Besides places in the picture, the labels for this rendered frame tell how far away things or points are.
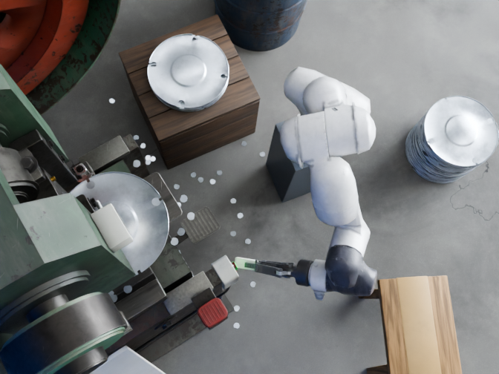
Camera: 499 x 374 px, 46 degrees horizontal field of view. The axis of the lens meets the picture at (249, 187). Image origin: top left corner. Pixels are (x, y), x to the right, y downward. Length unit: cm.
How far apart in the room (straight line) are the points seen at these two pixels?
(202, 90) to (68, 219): 128
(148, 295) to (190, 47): 97
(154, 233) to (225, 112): 71
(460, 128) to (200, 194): 105
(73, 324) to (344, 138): 72
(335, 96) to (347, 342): 121
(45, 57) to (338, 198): 73
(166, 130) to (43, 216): 126
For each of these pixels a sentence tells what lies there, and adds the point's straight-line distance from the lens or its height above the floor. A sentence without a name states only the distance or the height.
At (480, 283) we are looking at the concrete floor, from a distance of 253.
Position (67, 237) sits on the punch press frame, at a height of 146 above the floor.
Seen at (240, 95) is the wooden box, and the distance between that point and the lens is 214.
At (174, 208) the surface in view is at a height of 78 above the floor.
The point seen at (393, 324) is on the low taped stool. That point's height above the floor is 33.
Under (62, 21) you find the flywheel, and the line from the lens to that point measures 134.
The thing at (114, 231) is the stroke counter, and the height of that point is 134.
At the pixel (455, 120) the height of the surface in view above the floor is 24.
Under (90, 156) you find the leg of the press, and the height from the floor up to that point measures 64.
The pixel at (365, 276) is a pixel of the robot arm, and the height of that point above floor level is 75.
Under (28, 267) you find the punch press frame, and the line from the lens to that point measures 84.
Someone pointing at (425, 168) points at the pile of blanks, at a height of 8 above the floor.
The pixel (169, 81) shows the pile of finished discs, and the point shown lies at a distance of 212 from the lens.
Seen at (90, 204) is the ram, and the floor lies 96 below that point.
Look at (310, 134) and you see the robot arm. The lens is 132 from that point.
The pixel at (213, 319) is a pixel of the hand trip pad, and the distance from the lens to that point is 154.
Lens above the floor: 230
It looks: 74 degrees down
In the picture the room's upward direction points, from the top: 10 degrees clockwise
